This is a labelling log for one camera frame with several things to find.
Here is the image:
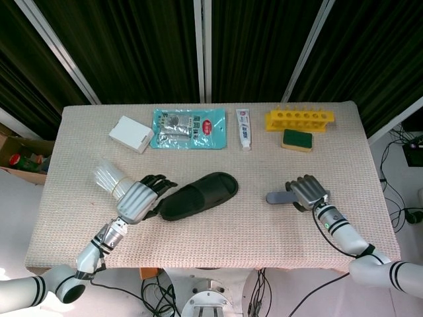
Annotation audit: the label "low white frame bar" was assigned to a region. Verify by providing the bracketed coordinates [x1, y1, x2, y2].
[367, 98, 423, 146]
[0, 107, 36, 139]

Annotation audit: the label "black slipper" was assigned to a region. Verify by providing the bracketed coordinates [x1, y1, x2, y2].
[158, 171, 239, 222]

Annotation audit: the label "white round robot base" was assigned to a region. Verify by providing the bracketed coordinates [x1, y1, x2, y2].
[163, 267, 262, 317]

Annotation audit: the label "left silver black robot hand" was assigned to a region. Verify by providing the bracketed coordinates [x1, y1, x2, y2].
[115, 174, 179, 225]

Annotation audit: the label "grey brush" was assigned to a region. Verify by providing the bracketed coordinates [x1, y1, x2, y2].
[266, 191, 298, 205]

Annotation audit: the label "black cable tangle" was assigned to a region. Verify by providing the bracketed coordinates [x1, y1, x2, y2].
[141, 276, 182, 317]

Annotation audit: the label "black floor cables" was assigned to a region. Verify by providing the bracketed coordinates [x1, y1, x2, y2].
[378, 127, 423, 229]

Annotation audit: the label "small white cardboard box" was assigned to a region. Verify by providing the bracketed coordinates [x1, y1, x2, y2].
[109, 116, 155, 155]

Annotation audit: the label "upright white frame post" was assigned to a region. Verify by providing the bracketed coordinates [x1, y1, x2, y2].
[193, 0, 206, 103]
[202, 0, 213, 102]

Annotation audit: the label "green yellow sponge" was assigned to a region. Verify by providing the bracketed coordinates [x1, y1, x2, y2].
[280, 128, 314, 153]

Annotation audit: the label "yellow test tube rack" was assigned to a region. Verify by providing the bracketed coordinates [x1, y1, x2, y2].
[264, 104, 335, 133]

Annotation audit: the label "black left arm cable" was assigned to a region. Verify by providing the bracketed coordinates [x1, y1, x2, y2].
[89, 244, 146, 300]

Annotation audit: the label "dark green curtain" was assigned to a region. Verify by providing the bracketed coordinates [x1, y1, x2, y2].
[289, 0, 423, 136]
[32, 0, 201, 105]
[0, 0, 92, 139]
[211, 0, 323, 103]

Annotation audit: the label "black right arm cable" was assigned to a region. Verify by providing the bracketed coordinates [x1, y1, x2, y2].
[287, 206, 376, 317]

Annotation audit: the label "hanging black cables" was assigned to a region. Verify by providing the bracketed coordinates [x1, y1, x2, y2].
[247, 267, 272, 317]

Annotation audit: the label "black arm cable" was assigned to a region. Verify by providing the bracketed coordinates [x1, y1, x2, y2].
[89, 244, 146, 300]
[287, 206, 376, 317]

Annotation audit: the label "beige waffle table cloth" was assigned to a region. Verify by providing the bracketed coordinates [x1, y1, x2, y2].
[24, 100, 401, 275]

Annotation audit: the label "brown cardboard box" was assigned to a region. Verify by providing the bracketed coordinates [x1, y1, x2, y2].
[0, 122, 56, 185]

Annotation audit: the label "orange block under table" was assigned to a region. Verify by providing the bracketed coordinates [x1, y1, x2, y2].
[139, 267, 159, 281]

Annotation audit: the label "black box device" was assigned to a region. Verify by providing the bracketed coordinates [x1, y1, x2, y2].
[402, 133, 423, 168]

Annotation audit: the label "slanted white frame post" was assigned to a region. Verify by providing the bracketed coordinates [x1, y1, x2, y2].
[280, 0, 335, 103]
[15, 0, 102, 106]

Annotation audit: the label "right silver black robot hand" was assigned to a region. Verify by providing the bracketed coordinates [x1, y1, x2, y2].
[284, 174, 331, 212]

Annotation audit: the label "white toothpaste tube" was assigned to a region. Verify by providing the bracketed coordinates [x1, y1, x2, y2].
[235, 108, 254, 153]

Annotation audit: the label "teal plastic package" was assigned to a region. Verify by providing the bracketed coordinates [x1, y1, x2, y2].
[150, 107, 229, 151]

